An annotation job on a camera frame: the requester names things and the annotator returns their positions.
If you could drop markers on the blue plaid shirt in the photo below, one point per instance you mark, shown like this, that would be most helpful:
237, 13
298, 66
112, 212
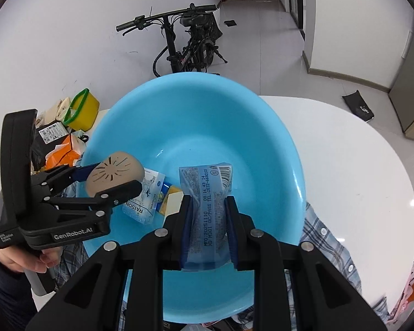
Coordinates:
314, 231

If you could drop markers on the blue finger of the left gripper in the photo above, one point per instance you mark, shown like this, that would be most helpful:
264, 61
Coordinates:
52, 182
103, 196

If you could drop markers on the white barcode cardboard box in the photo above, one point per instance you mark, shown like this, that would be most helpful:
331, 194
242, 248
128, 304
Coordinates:
174, 203

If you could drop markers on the orange snack bag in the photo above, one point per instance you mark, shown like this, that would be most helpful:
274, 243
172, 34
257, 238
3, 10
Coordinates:
68, 152

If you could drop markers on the person left hand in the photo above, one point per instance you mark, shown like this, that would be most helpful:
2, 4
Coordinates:
13, 259

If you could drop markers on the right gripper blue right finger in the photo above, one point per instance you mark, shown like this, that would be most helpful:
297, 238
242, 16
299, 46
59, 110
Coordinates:
233, 220

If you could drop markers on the beige round vented case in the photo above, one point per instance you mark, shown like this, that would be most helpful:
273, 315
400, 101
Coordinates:
117, 169

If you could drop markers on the blue plastic basin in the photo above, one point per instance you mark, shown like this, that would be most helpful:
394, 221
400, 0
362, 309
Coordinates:
213, 138

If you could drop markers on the yellow green-rimmed container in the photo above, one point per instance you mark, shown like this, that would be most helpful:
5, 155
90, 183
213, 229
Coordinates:
82, 112

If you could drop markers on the light blue wipes packet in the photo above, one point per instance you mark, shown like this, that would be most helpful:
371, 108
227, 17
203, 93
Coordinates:
209, 185

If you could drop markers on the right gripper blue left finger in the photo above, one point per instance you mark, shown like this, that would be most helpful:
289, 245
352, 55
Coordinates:
187, 212

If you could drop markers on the black snack bag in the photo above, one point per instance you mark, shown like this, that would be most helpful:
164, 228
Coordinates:
44, 142

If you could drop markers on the black bicycle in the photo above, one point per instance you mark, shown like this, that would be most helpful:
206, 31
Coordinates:
191, 36

